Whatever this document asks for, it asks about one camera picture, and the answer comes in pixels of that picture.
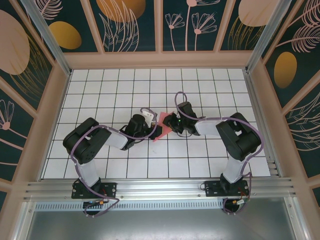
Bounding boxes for pink paper sheet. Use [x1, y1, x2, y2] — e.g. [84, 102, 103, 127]
[151, 111, 176, 143]

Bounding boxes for grey metal sheet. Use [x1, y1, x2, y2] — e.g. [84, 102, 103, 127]
[14, 197, 311, 240]

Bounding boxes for small controller board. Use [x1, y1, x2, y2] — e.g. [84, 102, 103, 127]
[231, 198, 251, 207]
[83, 199, 109, 208]

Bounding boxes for dark panel with pink flowers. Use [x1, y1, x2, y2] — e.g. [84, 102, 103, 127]
[161, 0, 222, 53]

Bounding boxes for dark panel pink disc gold leaves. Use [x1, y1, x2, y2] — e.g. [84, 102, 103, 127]
[218, 0, 278, 53]

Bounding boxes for dark panel orange oval pink feather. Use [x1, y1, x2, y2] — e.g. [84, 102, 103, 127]
[261, 0, 320, 110]

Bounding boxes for dark panel orange disc pink leaves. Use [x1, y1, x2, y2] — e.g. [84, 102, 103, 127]
[88, 0, 161, 54]

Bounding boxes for dark panel with orange oval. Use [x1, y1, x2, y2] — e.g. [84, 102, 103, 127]
[37, 0, 101, 54]

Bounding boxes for dark panel pink leaf outlines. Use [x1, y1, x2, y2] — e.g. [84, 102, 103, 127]
[282, 87, 320, 180]

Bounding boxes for dark panel single pink flower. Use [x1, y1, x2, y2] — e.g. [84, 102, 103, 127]
[0, 77, 36, 182]

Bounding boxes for dark panel large pink oval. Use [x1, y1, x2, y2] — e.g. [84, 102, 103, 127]
[0, 2, 56, 112]

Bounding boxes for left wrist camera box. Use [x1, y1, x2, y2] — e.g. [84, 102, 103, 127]
[142, 109, 155, 126]

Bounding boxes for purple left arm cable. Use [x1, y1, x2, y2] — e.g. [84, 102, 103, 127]
[69, 107, 158, 219]

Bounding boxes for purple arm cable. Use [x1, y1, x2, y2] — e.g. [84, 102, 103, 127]
[69, 107, 158, 219]
[174, 91, 265, 216]

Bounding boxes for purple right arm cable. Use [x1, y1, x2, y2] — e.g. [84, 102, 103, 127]
[174, 91, 265, 216]

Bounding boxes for long aluminium base rail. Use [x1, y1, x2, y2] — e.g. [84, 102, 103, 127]
[23, 177, 297, 201]

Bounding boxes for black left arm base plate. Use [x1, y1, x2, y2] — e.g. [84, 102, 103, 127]
[71, 181, 118, 200]

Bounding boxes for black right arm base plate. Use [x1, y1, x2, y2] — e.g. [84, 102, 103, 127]
[204, 180, 250, 198]

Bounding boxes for aluminium side rail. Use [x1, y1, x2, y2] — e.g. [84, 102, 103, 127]
[243, 69, 280, 177]

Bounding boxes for slotted grey cable duct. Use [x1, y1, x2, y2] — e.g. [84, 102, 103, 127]
[34, 201, 226, 211]

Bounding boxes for aluminium corner post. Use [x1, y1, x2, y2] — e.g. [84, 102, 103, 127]
[244, 0, 293, 73]
[19, 0, 73, 77]

